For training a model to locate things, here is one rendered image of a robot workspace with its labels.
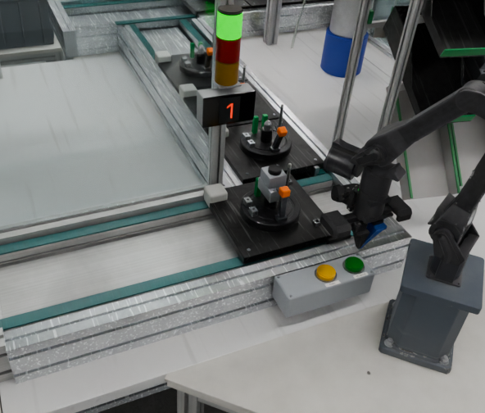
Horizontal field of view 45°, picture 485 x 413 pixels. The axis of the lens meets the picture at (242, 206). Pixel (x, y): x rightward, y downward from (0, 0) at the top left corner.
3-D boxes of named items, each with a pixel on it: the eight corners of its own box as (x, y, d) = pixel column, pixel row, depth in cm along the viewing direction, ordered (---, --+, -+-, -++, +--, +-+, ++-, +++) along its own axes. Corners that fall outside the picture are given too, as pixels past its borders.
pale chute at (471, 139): (496, 183, 148) (507, 180, 144) (450, 188, 145) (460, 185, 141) (478, 76, 150) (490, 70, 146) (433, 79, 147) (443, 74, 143)
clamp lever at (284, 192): (287, 217, 130) (291, 190, 125) (279, 219, 129) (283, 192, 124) (279, 207, 132) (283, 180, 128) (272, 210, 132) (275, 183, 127)
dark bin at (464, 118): (470, 121, 132) (487, 102, 125) (419, 125, 129) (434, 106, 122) (430, 26, 143) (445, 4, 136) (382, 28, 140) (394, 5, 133)
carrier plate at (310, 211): (338, 238, 133) (340, 232, 132) (243, 265, 124) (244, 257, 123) (289, 179, 149) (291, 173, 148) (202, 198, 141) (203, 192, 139)
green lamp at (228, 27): (245, 38, 115) (247, 15, 112) (222, 42, 114) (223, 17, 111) (235, 29, 119) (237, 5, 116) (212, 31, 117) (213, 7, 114)
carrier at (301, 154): (324, 168, 155) (332, 128, 147) (242, 186, 146) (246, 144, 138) (283, 123, 171) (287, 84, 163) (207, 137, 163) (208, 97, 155)
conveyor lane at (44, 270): (370, 255, 143) (379, 224, 136) (11, 358, 113) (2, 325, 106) (314, 188, 162) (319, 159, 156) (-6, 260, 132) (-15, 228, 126)
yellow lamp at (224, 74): (242, 84, 122) (243, 62, 119) (219, 88, 120) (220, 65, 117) (232, 74, 125) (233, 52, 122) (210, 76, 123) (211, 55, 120)
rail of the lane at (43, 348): (401, 267, 140) (413, 233, 133) (15, 383, 108) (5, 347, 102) (388, 251, 144) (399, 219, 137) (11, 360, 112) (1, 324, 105)
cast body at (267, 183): (287, 199, 131) (290, 174, 126) (269, 203, 129) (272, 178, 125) (269, 178, 137) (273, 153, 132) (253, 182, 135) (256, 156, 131)
